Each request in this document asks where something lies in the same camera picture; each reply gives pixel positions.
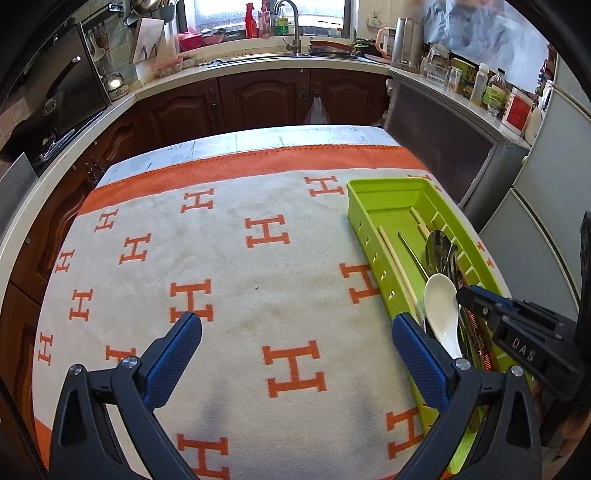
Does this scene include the clear food container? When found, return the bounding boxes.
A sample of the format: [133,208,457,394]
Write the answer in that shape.
[154,56,185,78]

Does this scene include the pink electric kettle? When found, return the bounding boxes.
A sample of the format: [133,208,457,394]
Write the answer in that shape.
[375,27,397,57]

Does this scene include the stainless steel chopstick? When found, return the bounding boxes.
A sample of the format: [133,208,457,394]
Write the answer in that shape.
[398,232,432,284]

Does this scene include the stainless steel splash panel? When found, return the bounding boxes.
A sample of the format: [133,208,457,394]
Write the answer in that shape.
[0,23,112,155]

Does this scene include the stainless steel kettle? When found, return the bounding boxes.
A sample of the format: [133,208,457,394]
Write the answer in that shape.
[390,17,426,72]

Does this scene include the green plastic utensil tray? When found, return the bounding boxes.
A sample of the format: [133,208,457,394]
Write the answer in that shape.
[346,178,513,476]

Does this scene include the grey refrigerator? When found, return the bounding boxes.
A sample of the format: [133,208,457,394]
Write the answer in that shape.
[478,55,591,319]

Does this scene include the white jar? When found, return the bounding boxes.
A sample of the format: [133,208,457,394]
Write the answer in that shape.
[524,104,543,144]

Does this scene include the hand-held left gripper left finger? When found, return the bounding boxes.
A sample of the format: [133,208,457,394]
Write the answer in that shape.
[48,312,202,480]

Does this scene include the gas stove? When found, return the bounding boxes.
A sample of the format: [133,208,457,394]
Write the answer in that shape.
[28,127,79,176]

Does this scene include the hanging steel pots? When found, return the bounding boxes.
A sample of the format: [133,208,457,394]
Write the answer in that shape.
[122,0,178,26]

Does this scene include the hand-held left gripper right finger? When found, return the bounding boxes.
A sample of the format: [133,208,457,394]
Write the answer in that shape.
[392,312,543,480]

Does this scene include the small stainless steel spoon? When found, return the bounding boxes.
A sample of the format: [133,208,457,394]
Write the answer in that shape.
[447,244,462,287]

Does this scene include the wide handled steel spoon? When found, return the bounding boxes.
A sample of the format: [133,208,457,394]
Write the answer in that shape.
[425,229,451,278]

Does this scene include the red label jar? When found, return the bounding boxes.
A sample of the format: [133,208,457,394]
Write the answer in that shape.
[501,88,534,134]

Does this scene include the clear glass jar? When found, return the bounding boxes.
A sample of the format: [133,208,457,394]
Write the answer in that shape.
[422,41,451,84]

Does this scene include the steel sink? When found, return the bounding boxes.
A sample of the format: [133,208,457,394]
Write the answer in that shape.
[228,51,365,63]

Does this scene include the small metal teapot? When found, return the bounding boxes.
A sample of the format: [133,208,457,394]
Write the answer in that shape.
[102,71,130,100]

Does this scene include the kitchen window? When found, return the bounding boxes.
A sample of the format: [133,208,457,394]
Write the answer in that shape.
[178,0,358,40]

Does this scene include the white ceramic spoon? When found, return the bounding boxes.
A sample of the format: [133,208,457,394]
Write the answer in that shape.
[424,273,464,361]

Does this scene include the black wok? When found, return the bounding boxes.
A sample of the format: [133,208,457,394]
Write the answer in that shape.
[0,115,61,162]

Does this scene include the hanging white plastic bag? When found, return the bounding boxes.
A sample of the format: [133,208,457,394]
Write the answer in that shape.
[302,95,332,125]

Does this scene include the stacked red dishes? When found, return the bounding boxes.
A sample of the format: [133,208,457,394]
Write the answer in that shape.
[308,39,361,58]

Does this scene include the low stainless steel panel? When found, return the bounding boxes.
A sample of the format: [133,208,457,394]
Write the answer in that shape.
[0,152,38,241]

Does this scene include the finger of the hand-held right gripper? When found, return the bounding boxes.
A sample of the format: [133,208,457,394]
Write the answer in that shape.
[456,285,579,334]

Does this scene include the orange and white printed blanket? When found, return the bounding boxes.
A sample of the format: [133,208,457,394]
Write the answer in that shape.
[32,145,499,480]

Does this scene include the green food tin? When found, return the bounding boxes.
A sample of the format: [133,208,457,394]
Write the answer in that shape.
[450,58,478,95]

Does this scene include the brown wooden kitchen cabinets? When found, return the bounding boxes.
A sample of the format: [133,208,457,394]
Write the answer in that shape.
[0,67,391,435]

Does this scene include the steel kitchen faucet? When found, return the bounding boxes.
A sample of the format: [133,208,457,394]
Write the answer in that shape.
[273,0,303,55]

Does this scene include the white plastic bottle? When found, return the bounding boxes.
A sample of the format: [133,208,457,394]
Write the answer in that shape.
[470,63,490,102]

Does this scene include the wooden cutting board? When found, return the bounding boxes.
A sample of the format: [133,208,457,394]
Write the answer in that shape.
[128,17,180,64]

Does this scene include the pale floral tablecloth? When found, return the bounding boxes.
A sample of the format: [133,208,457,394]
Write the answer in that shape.
[95,124,402,188]

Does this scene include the green label bottle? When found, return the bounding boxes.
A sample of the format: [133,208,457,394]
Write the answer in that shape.
[482,69,509,116]

